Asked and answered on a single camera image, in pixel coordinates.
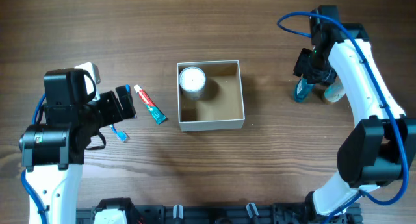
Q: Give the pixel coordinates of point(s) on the blue disposable razor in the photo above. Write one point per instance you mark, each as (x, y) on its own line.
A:
(128, 87)

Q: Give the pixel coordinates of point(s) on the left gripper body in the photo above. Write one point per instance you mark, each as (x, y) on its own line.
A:
(124, 103)

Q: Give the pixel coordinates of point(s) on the red green toothpaste tube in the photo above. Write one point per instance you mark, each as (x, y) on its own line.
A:
(155, 112)

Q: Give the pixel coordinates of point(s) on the blue white toothbrush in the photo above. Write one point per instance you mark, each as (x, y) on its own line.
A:
(121, 135)

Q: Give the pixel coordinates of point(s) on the blue mouthwash bottle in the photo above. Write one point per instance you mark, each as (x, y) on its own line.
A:
(302, 90)

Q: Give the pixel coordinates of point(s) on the white floral squeeze tube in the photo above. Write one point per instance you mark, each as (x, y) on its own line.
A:
(334, 92)

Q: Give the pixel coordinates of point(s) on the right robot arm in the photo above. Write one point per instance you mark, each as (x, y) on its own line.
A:
(381, 147)

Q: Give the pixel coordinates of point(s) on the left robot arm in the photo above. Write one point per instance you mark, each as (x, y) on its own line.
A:
(53, 147)

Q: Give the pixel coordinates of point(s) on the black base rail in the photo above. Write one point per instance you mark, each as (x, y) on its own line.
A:
(277, 213)

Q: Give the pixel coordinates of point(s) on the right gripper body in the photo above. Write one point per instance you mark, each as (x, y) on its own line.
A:
(313, 76)

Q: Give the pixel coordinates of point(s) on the white square cardboard box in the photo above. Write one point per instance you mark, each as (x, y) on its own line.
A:
(221, 105)

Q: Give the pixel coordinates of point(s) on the white round cotton swab jar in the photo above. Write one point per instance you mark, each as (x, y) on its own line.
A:
(192, 81)

